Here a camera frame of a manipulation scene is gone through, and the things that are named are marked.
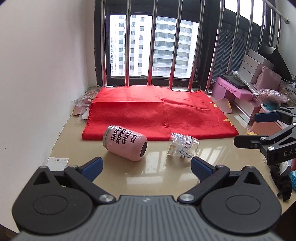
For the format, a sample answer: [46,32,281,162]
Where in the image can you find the salmon pink storage box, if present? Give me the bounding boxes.
[249,120,285,136]

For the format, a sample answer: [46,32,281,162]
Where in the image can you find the pink plastic bag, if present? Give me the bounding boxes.
[253,88,289,105]

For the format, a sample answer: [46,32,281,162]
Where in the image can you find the white sticker sheet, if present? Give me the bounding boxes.
[46,157,69,171]

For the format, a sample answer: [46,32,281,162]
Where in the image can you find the red flag cloth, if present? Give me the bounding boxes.
[82,85,238,141]

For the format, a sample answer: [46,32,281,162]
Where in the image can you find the clear plastic toy packet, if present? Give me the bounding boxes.
[168,133,200,158]

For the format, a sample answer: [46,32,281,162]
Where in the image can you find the pink cup with black text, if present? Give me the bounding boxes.
[102,126,147,162]

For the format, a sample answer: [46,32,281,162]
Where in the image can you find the pink fan shaped card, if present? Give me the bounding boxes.
[215,98,232,114]

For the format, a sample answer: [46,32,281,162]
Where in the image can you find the plastic packets in corner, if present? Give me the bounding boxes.
[72,88,100,122]

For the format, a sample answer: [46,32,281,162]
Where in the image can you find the steel window guard railing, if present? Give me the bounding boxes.
[94,1,289,90]

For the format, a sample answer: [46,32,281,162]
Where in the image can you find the stacked white boxes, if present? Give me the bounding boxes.
[238,49,274,84]

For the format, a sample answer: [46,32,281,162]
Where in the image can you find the black flat device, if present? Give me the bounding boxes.
[220,74,248,89]

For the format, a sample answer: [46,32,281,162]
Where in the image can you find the pink desk organizer shelf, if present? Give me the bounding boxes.
[212,77,257,108]

